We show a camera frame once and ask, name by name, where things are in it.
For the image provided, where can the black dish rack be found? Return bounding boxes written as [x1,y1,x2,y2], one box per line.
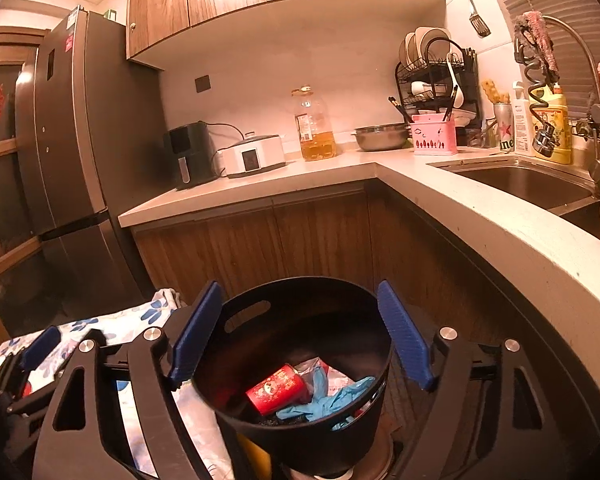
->
[394,37,481,128]

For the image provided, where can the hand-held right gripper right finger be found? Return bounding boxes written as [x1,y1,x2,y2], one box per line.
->
[376,280,598,480]

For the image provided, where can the black air fryer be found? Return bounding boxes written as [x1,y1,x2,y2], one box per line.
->
[163,121,216,191]

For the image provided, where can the black plastic bin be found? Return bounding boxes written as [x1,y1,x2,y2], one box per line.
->
[191,276,395,478]

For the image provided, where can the grey pink rag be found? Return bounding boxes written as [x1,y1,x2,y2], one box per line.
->
[512,10,561,80]

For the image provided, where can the white pump bottle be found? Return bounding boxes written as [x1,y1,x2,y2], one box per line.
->
[510,81,535,156]

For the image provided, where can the silver can with red star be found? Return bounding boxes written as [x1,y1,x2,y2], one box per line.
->
[493,102,517,153]

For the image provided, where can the cooking oil bottle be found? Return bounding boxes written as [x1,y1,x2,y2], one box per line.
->
[291,85,338,162]

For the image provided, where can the white bowl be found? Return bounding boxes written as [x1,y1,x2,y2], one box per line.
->
[414,26,452,57]

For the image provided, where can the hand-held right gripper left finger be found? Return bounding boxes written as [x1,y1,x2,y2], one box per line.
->
[32,280,226,480]

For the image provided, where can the yellow detergent bottle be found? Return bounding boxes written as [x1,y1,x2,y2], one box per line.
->
[530,82,572,165]

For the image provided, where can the white electric cooker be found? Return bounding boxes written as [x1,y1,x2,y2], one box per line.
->
[216,131,287,179]

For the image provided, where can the slotted metal spatula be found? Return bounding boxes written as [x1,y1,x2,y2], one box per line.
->
[452,0,492,38]

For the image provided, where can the steel mixing bowl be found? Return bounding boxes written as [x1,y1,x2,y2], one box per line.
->
[351,122,412,152]

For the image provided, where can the pink utensil holder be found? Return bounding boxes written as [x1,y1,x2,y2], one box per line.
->
[411,113,458,156]

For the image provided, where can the dark steel refrigerator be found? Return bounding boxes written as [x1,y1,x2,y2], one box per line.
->
[15,7,168,311]

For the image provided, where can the floral tablecloth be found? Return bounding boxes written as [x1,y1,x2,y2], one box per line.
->
[0,287,236,480]

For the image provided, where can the steel sink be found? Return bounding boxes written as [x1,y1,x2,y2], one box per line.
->
[427,157,600,253]

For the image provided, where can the white plate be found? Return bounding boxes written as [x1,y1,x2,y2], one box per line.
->
[399,32,419,68]

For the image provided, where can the red paper cup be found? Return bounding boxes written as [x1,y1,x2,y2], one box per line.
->
[245,365,309,416]

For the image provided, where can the yellow scrubber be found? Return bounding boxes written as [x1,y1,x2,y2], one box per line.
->
[481,79,511,107]

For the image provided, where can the steel spring faucet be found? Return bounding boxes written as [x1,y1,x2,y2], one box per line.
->
[512,15,600,183]

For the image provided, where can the wooden glass door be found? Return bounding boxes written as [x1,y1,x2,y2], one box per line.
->
[0,27,51,346]

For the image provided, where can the white ladle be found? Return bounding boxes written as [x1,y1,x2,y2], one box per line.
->
[446,52,465,109]

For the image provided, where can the wooden lower cabinets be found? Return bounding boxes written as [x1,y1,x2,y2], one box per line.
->
[130,180,600,461]

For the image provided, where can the blue disposable glove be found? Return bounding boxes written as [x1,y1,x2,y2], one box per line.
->
[307,367,332,403]
[275,376,377,431]

